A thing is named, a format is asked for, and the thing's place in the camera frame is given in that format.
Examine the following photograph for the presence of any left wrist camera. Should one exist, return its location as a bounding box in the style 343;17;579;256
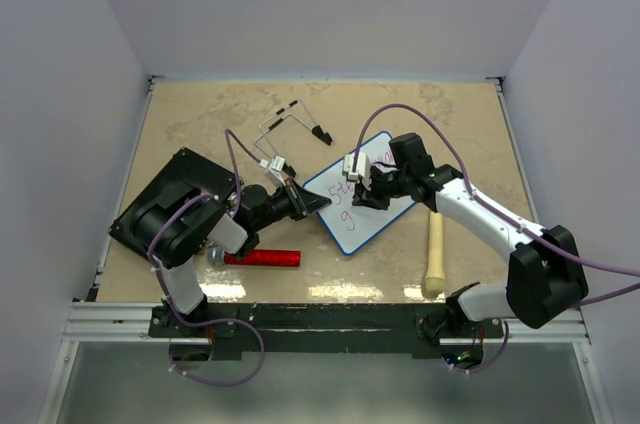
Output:
260;155;294;187

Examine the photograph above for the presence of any black carrying case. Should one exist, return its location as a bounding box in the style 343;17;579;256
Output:
109;148;235;268

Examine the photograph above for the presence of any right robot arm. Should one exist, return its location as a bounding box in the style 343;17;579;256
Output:
342;133;589;337

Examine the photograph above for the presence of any red glitter microphone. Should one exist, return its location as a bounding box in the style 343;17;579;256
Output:
206;248;301;268

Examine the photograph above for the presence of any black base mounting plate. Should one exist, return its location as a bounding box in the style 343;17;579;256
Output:
149;303;504;362

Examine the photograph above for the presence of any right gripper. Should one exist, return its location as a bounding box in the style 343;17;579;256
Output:
352;166;411;211

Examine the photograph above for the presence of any wire whiteboard stand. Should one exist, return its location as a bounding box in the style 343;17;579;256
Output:
253;99;333;157

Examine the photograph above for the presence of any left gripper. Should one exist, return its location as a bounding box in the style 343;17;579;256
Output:
254;177;331;232

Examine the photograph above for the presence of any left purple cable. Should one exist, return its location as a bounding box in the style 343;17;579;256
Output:
147;128;281;386

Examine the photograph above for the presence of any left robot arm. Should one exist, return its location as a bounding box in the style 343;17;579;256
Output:
127;179;332;336

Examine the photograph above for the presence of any blue framed whiteboard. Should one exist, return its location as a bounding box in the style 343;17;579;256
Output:
303;158;415;256

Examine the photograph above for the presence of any purple cable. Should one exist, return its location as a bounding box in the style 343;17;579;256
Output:
352;103;640;375
147;128;281;386

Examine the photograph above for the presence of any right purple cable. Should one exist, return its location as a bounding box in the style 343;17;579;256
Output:
352;103;640;375

